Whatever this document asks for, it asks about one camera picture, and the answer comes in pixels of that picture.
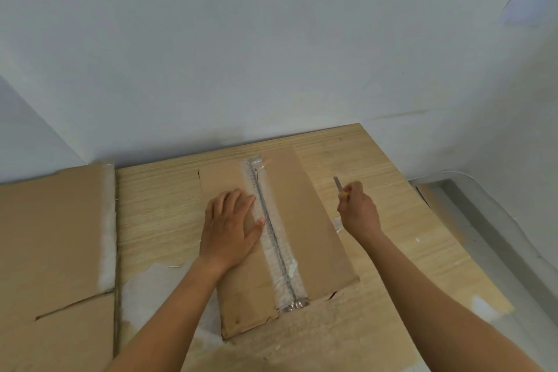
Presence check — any person's right hand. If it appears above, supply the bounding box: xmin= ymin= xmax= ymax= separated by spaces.
xmin=338 ymin=181 xmax=384 ymax=244

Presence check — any person's left hand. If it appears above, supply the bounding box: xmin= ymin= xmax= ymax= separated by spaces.
xmin=199 ymin=188 xmax=266 ymax=276

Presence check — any person's left forearm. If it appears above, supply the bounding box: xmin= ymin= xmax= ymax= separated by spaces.
xmin=104 ymin=256 xmax=227 ymax=372

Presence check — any person's right forearm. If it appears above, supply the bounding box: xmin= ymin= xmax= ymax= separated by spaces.
xmin=350 ymin=227 xmax=543 ymax=372

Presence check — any light wooden table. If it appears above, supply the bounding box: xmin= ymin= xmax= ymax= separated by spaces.
xmin=114 ymin=123 xmax=515 ymax=372

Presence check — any white cable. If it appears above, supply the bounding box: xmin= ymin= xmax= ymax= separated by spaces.
xmin=407 ymin=170 xmax=558 ymax=263

